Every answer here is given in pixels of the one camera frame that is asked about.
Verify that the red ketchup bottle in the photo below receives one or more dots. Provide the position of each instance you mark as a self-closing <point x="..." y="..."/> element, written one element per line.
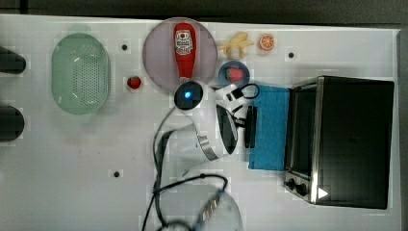
<point x="184" y="50"/>

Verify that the blue bowl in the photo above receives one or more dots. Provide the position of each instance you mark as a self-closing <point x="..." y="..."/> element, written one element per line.
<point x="222" y="74"/>

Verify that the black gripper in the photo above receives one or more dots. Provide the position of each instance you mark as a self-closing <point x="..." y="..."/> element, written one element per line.
<point x="239" y="110"/>

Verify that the black toaster oven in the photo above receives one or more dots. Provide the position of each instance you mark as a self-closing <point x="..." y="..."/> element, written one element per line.
<point x="339" y="137"/>

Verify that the orange slice toy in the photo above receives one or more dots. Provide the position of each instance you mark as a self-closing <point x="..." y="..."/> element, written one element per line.
<point x="266" y="42"/>

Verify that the green perforated colander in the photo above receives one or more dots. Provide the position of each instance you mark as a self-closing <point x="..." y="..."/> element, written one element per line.
<point x="81" y="72"/>

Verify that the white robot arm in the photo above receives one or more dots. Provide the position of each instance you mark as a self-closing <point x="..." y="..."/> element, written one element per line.
<point x="200" y="202"/>

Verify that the strawberry in blue bowl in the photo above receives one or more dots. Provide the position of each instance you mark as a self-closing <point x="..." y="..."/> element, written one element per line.
<point x="234" y="75"/>

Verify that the black cylinder post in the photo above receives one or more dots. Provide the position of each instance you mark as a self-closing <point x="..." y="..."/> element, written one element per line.
<point x="12" y="123"/>
<point x="11" y="62"/>

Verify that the grey round plate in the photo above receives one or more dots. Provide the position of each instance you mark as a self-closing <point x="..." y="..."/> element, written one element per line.
<point x="159" y="57"/>

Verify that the peeled banana toy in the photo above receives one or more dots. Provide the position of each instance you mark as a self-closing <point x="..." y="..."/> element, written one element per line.
<point x="234" y="48"/>

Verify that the red strawberry on table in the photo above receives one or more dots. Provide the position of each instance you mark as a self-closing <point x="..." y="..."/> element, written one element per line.
<point x="134" y="83"/>

